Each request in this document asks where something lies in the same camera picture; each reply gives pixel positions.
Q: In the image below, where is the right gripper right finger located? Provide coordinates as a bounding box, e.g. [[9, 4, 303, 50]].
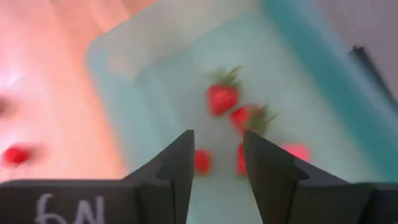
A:
[[243, 129, 374, 224]]

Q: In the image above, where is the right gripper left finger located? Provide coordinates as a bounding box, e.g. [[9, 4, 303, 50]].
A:
[[124, 129, 195, 224]]

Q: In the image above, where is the small red toy fruit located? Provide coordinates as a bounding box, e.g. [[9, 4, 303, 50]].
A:
[[194, 148, 213, 177]]

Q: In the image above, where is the small pink plush peach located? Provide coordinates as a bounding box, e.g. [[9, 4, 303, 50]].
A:
[[236, 142, 310, 177]]

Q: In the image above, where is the small-leaf red toy strawberry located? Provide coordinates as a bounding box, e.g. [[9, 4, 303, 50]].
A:
[[229, 104, 277, 138], [206, 65, 243, 118]]

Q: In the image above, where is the teal translucent tupperware container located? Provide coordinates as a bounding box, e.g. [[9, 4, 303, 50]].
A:
[[86, 0, 398, 224]]

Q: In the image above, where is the red toy cherry with stem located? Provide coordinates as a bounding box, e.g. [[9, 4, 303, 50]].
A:
[[1, 143, 41, 167]]

